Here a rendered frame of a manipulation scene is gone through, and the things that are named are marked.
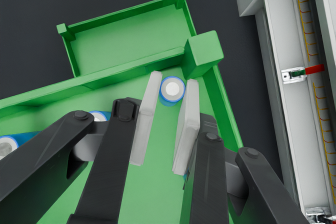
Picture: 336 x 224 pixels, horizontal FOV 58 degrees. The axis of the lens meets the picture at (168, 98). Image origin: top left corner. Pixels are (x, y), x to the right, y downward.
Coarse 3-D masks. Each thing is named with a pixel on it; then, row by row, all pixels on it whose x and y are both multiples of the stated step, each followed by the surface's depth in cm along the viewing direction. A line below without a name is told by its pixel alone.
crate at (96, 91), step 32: (128, 64) 22; (160, 64) 24; (192, 64) 20; (32, 96) 21; (64, 96) 26; (96, 96) 27; (128, 96) 27; (224, 96) 22; (0, 128) 26; (32, 128) 26; (160, 128) 27; (224, 128) 24; (160, 160) 26; (64, 192) 26; (128, 192) 26; (160, 192) 26
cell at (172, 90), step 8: (168, 80) 21; (176, 80) 21; (160, 88) 21; (168, 88) 20; (176, 88) 20; (184, 88) 21; (160, 96) 21; (168, 96) 21; (176, 96) 21; (168, 104) 24
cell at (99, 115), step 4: (92, 112) 20; (96, 112) 20; (100, 112) 20; (104, 112) 21; (108, 112) 23; (96, 116) 20; (100, 116) 20; (104, 116) 20; (108, 116) 21; (96, 120) 20; (100, 120) 20; (104, 120) 20
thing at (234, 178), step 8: (200, 112) 18; (200, 120) 17; (208, 120) 17; (200, 128) 16; (208, 128) 16; (216, 128) 16; (192, 152) 14; (224, 152) 14; (232, 152) 14; (192, 160) 14; (232, 160) 13; (232, 168) 13; (232, 176) 13; (240, 176) 13; (232, 184) 13; (240, 184) 13; (232, 192) 13; (240, 192) 13; (248, 192) 13
